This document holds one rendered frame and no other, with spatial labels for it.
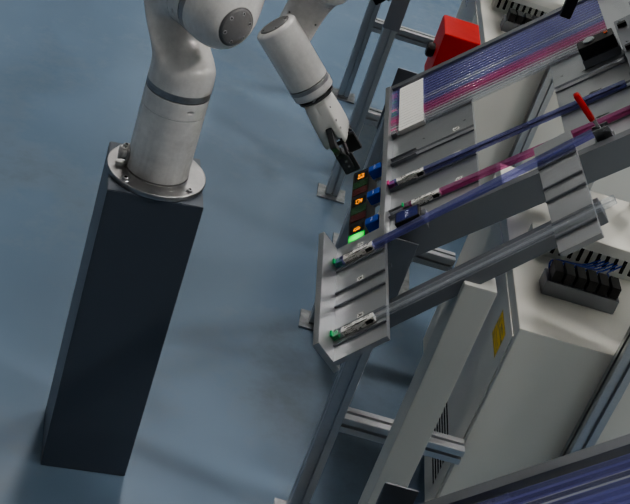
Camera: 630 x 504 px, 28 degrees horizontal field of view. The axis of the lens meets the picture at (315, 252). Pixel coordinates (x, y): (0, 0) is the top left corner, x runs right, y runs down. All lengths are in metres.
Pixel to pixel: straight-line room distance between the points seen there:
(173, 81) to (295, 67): 0.28
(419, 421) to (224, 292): 1.19
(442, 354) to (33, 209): 1.61
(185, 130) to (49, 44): 2.14
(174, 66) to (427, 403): 0.75
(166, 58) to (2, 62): 2.00
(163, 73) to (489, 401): 0.94
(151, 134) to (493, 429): 0.94
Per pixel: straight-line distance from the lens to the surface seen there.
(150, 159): 2.32
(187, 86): 2.24
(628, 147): 2.31
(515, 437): 2.66
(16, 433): 2.80
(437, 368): 2.21
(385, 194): 2.50
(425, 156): 2.61
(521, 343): 2.51
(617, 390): 2.55
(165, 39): 2.26
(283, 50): 2.40
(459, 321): 2.15
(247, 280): 3.44
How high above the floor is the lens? 1.90
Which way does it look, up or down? 31 degrees down
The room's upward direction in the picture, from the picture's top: 20 degrees clockwise
